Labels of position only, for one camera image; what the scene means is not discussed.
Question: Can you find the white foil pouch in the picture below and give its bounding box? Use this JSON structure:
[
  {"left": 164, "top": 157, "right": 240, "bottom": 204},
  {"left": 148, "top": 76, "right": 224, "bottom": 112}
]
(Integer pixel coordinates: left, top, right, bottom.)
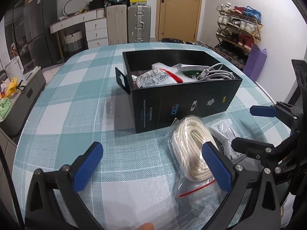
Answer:
[{"left": 205, "top": 119, "right": 246, "bottom": 164}]

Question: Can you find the white charging cable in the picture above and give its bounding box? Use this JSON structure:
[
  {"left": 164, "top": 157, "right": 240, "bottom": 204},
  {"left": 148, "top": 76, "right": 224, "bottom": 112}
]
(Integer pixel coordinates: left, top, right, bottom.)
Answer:
[{"left": 195, "top": 63, "right": 237, "bottom": 81}]

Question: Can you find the cream rope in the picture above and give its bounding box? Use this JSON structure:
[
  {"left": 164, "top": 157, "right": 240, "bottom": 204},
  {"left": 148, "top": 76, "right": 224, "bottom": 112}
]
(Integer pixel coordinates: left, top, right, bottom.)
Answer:
[{"left": 165, "top": 115, "right": 219, "bottom": 198}]

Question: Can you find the red-edged zip bag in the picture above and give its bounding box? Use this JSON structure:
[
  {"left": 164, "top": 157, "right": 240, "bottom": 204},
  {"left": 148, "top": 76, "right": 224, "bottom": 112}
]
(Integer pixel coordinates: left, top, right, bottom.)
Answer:
[{"left": 134, "top": 69, "right": 184, "bottom": 88}]

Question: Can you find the white foam sheet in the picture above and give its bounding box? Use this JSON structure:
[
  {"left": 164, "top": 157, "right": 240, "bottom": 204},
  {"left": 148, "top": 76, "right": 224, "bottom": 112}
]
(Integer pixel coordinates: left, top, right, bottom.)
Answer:
[{"left": 152, "top": 62, "right": 180, "bottom": 74}]

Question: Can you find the person's hand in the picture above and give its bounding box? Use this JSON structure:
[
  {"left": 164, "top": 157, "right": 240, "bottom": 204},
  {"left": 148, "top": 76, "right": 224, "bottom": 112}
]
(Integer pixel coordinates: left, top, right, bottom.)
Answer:
[{"left": 136, "top": 222, "right": 154, "bottom": 230}]

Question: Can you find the purple bag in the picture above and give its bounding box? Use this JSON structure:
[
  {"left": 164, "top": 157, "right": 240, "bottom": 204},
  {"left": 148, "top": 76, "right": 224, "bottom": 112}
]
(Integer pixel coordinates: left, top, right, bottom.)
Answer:
[{"left": 243, "top": 45, "right": 267, "bottom": 81}]

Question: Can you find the wooden shoe rack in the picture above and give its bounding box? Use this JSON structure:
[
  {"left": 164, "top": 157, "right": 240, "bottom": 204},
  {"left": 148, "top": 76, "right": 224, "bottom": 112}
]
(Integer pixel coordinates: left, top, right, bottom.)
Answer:
[{"left": 214, "top": 2, "right": 263, "bottom": 70}]

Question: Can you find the grey side cabinet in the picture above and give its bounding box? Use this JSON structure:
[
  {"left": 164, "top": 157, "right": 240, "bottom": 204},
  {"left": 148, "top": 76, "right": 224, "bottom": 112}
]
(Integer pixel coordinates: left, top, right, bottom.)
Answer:
[{"left": 1, "top": 67, "right": 46, "bottom": 138}]

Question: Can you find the black cardboard box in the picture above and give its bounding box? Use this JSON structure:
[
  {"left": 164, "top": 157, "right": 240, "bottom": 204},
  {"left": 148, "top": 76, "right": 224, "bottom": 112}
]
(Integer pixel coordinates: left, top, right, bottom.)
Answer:
[{"left": 116, "top": 49, "right": 243, "bottom": 133}]

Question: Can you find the wooden door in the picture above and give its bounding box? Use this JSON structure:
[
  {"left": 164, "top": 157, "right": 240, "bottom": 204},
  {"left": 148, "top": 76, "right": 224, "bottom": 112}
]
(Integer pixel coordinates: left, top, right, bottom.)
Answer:
[{"left": 156, "top": 0, "right": 202, "bottom": 42}]

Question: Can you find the silver suitcase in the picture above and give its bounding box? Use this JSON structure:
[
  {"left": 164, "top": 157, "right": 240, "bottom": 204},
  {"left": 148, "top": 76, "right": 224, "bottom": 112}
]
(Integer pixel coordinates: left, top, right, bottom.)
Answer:
[{"left": 127, "top": 5, "right": 151, "bottom": 43}]

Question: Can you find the woven laundry basket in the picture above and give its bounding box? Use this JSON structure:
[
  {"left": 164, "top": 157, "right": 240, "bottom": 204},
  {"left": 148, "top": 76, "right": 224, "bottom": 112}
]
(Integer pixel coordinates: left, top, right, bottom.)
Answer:
[{"left": 64, "top": 30, "right": 84, "bottom": 53}]

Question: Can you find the dark grey refrigerator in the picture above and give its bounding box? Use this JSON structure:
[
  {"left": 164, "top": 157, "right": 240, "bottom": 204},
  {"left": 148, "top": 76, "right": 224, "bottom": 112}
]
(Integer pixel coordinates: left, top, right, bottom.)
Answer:
[{"left": 4, "top": 0, "right": 61, "bottom": 73}]

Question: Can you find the beige suitcase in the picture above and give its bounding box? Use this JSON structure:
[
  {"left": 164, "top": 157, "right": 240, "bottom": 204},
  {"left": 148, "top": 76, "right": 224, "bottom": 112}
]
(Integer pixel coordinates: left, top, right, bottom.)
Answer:
[{"left": 106, "top": 5, "right": 127, "bottom": 45}]

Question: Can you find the white drawer desk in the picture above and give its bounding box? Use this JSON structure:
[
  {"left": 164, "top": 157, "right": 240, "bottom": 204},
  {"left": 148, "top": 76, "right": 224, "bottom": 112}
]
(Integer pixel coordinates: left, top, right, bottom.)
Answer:
[{"left": 50, "top": 8, "right": 109, "bottom": 51}]

